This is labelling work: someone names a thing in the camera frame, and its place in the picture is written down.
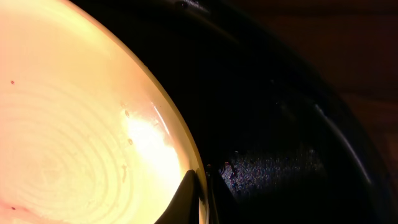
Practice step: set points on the yellow plate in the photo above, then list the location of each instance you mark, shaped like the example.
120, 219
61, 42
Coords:
88, 135

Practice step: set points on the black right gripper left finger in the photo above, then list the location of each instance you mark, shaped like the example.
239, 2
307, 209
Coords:
184, 206

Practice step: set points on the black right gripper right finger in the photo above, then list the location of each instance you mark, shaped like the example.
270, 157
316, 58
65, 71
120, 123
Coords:
223, 207

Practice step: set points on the black round tray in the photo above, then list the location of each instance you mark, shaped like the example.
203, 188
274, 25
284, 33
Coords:
287, 146

